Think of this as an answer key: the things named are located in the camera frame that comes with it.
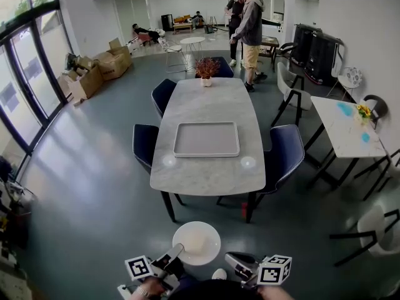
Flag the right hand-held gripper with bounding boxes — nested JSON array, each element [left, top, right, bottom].
[[224, 251, 293, 289]]

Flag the dark wooden side table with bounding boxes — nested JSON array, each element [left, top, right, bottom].
[[259, 35, 280, 73]]

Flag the black cabinet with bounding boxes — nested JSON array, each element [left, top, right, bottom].
[[161, 13, 174, 33]]

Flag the black framed glass windows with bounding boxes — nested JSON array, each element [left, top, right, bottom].
[[0, 0, 73, 181]]

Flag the grey rectangular tray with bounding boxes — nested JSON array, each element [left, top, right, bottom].
[[172, 121, 241, 159]]

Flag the yellow flowers in vase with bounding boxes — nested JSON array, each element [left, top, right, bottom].
[[356, 104, 372, 125]]

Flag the black equipment case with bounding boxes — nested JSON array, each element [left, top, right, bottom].
[[304, 31, 344, 86], [292, 23, 323, 67]]

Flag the white wire chair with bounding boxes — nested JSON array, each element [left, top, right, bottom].
[[157, 37, 188, 74]]

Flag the yellow sofa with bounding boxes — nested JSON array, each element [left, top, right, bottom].
[[173, 14, 204, 28]]

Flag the white patterned round chair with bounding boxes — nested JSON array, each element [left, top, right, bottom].
[[326, 66, 363, 101]]

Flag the white round plate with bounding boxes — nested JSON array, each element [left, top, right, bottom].
[[172, 221, 221, 266]]

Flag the person's dark trousers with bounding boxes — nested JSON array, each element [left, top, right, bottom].
[[176, 273, 216, 289]]

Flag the black armchair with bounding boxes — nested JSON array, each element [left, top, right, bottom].
[[274, 42, 299, 71]]

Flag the white round table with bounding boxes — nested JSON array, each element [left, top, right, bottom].
[[180, 36, 206, 71]]

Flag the cluttered equipment bench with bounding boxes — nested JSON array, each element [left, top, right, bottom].
[[0, 156, 38, 262]]

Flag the person's left hand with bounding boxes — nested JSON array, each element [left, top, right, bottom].
[[142, 276, 171, 298]]

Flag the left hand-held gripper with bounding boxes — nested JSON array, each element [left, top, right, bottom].
[[124, 243, 186, 291]]

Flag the wooden coffee table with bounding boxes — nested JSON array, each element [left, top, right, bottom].
[[172, 22, 194, 34]]

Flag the person's right forearm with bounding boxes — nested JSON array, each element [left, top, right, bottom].
[[257, 284, 294, 300]]

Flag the person's black shirt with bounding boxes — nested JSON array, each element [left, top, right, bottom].
[[168, 278, 260, 300]]

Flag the black round-back chair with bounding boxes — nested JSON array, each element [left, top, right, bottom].
[[359, 94, 389, 129]]

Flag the large blue coaster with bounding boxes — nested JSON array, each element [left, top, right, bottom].
[[336, 101, 353, 117]]

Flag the navy chair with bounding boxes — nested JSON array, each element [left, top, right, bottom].
[[216, 124, 306, 208], [132, 124, 160, 176], [151, 78, 178, 120], [195, 56, 234, 79]]

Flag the red potted plant white pot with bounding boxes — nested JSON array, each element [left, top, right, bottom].
[[194, 57, 221, 88]]

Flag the grey marble dining table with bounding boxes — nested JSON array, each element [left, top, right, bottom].
[[149, 77, 266, 224]]

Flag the white chair black legs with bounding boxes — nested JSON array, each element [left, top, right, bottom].
[[270, 61, 313, 128], [329, 204, 400, 267]]

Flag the pink lounge chair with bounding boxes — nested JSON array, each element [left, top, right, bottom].
[[134, 32, 154, 47]]

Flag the pile of cardboard boxes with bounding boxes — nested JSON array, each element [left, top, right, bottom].
[[57, 37, 134, 106]]

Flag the white marble side table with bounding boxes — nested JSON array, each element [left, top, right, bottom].
[[304, 95, 391, 190]]

